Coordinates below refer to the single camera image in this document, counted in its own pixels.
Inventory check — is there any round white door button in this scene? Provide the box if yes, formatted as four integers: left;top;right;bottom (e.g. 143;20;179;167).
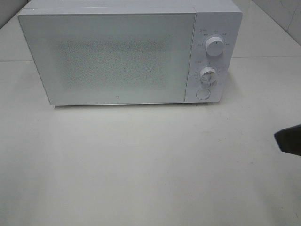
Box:
196;89;210;100

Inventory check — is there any white timer knob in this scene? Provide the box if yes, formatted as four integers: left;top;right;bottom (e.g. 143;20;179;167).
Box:
200;67;217;85

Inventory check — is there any white microwave door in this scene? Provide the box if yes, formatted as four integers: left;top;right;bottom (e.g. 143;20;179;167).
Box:
19;14;195;105

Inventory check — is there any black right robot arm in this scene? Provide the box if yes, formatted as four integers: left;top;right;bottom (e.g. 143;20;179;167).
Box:
274;125;301;156

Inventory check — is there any upper white control knob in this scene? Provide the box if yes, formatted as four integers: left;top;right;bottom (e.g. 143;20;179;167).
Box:
205;35;225;57

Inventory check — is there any white microwave oven body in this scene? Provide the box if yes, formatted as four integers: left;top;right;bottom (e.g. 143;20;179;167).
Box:
18;0;243;105

